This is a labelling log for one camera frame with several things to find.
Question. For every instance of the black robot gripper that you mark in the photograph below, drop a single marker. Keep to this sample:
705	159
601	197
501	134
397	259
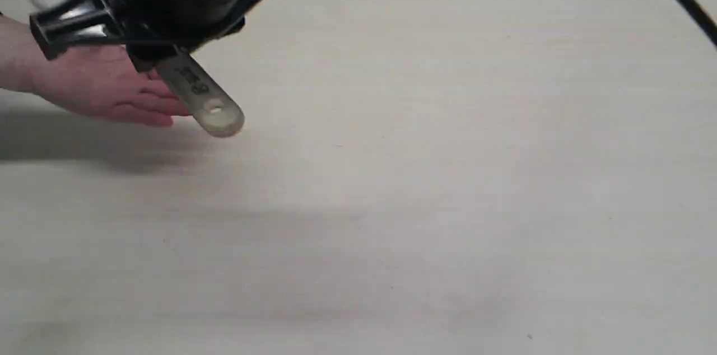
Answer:
151	30

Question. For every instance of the wide wooden paint brush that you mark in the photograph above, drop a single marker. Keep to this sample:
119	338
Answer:
212	108

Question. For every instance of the open human hand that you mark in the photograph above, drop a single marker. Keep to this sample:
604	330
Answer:
97	81

